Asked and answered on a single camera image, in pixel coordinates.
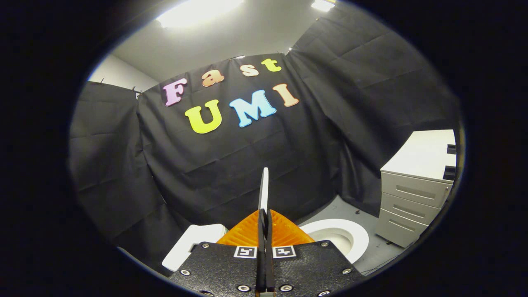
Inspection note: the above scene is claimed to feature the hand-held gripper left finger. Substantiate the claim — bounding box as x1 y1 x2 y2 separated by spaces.
168 210 266 297

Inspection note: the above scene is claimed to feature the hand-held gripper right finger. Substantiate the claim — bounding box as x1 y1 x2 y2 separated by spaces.
267 210 363 297

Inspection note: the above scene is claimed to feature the white toilet lid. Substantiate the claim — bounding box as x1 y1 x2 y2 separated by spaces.
258 167 269 213

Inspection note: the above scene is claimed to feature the white toilet tank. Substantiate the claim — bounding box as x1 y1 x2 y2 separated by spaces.
162 224 229 272

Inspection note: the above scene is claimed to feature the white toilet bowl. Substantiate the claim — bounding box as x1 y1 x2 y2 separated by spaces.
299 219 370 264

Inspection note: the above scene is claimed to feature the black backdrop cloth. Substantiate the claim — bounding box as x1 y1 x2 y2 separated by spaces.
68 2 460 277

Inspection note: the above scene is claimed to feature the white drawer cabinet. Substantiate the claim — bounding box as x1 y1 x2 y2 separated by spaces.
375 129 457 249

